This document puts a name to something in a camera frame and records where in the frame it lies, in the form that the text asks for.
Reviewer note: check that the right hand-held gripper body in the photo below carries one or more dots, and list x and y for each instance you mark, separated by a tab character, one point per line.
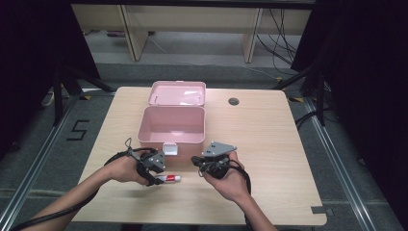
215	159

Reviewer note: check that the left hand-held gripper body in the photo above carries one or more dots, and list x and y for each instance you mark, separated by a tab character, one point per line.
154	162

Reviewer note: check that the white red toothpaste tube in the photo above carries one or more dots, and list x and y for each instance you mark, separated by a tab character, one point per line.
169	178

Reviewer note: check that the pink plastic storage box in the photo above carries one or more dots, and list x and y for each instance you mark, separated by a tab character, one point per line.
173	122

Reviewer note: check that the person's left hand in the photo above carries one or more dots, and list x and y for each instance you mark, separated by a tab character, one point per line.
125	168

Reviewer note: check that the person's right hand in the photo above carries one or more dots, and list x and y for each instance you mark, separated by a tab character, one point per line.
231	184

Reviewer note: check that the black metal stand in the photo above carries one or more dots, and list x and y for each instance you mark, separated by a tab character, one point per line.
320	96
58	96

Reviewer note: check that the light wooden cabinet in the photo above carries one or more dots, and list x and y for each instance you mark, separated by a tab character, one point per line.
192	19

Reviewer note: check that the aluminium floor rail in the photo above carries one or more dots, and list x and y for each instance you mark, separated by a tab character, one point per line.
38	154
340	166

